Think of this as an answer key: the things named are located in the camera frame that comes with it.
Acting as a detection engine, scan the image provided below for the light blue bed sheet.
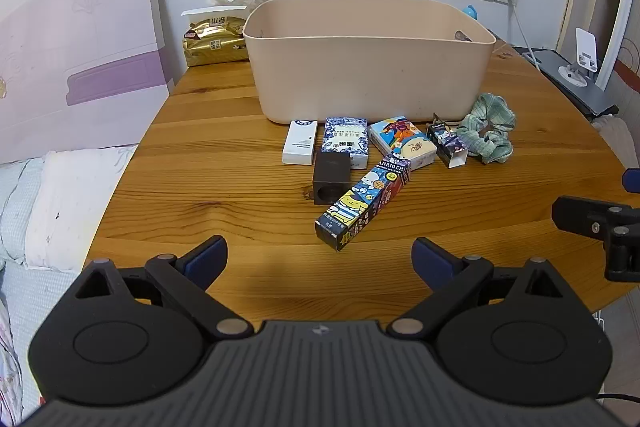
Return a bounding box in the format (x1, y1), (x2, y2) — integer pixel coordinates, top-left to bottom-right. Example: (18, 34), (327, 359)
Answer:
(0, 157), (96, 425)

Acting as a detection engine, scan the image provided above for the beige plastic storage bin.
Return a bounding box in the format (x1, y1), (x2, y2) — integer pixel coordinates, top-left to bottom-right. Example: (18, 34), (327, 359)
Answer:
(243, 0), (497, 124)

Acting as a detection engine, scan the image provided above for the green fabric scrunchie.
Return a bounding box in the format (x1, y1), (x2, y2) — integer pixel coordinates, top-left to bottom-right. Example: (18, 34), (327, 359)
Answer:
(456, 93), (517, 164)

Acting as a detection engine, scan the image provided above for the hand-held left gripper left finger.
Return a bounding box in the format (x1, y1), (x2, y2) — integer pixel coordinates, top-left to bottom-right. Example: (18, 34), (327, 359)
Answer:
(62, 235), (254, 340)

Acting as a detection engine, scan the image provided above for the gold tissue pack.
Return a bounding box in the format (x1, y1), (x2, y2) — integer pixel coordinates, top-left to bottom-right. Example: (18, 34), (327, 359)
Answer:
(181, 4), (251, 68)

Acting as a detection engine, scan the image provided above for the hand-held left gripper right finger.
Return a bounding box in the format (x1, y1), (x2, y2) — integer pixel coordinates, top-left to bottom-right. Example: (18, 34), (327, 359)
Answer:
(387, 237), (576, 339)

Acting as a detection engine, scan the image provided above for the small white box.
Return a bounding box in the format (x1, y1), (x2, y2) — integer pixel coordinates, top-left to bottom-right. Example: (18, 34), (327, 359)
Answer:
(282, 120), (317, 166)

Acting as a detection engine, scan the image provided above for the purple white board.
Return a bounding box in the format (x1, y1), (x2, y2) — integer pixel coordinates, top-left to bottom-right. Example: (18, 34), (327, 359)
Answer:
(0, 0), (176, 165)

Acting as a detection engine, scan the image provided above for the white pillow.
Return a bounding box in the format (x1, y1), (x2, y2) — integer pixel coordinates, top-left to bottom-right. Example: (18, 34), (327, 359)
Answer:
(25, 146), (138, 273)

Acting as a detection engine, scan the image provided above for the long cartoon print box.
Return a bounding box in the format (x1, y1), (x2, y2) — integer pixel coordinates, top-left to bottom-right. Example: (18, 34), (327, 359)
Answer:
(315, 155), (412, 252)

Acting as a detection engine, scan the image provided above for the dark brown block box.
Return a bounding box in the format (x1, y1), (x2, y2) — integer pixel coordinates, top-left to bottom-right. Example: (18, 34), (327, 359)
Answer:
(313, 153), (352, 206)

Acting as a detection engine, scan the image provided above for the blue white patterned box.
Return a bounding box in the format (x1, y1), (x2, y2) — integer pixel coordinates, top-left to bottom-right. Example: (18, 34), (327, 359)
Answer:
(320, 117), (370, 170)

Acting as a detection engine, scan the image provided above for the grey laptop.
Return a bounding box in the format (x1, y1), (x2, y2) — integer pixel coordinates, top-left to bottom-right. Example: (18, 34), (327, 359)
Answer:
(515, 48), (620, 116)

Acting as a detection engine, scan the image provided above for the colourful cartoon card box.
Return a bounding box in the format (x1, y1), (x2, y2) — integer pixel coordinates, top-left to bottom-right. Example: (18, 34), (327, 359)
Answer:
(368, 118), (437, 172)

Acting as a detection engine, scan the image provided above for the small purple cartoon box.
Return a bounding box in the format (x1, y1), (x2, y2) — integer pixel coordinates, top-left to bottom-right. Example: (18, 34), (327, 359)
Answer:
(426, 119), (470, 169)

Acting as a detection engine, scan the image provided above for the white power cable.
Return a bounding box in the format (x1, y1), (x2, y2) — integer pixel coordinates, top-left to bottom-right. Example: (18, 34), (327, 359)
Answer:
(506, 0), (542, 68)

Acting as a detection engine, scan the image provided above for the white phone stand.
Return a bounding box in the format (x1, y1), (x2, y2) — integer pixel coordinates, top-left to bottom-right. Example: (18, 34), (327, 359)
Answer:
(559, 28), (601, 86)

